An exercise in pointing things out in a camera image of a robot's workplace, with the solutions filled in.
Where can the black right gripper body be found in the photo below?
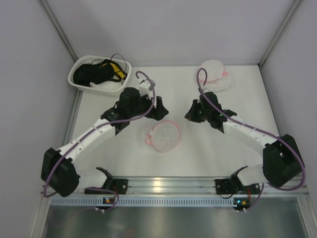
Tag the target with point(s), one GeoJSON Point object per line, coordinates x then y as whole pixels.
{"type": "Point", "coordinates": [195, 112]}

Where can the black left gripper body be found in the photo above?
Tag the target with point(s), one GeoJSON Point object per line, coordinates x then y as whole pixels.
{"type": "Point", "coordinates": [155, 110]}

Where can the white mesh laundry bag front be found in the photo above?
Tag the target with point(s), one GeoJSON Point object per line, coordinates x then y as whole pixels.
{"type": "Point", "coordinates": [164, 136]}

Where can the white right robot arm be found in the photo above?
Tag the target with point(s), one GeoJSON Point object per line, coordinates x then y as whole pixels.
{"type": "Point", "coordinates": [281, 159]}

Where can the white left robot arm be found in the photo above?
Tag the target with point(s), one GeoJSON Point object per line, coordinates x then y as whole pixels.
{"type": "Point", "coordinates": [61, 169]}

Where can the white plastic laundry basket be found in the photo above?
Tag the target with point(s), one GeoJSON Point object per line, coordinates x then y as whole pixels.
{"type": "Point", "coordinates": [106, 88]}

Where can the yellow black garment in basket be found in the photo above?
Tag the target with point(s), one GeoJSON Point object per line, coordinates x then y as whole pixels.
{"type": "Point", "coordinates": [114, 72]}

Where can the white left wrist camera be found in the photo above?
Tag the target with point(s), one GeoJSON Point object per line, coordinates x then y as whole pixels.
{"type": "Point", "coordinates": [145, 87]}

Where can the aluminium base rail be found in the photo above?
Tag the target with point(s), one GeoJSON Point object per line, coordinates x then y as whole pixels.
{"type": "Point", "coordinates": [170, 186]}

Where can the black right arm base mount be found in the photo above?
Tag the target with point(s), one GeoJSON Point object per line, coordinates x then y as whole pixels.
{"type": "Point", "coordinates": [227, 186]}

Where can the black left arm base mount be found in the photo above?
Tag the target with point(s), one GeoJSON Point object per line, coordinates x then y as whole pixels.
{"type": "Point", "coordinates": [111, 185]}

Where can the grey slotted cable duct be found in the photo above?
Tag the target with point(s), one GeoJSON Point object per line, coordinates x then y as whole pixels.
{"type": "Point", "coordinates": [143, 201]}

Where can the aluminium corner post right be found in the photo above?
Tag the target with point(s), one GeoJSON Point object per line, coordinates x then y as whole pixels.
{"type": "Point", "coordinates": [281, 28]}

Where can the aluminium corner post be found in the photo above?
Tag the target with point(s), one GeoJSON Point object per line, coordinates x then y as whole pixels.
{"type": "Point", "coordinates": [281, 28]}
{"type": "Point", "coordinates": [58, 28]}

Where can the aluminium corner post left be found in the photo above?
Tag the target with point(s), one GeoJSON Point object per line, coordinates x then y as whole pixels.
{"type": "Point", "coordinates": [58, 28]}

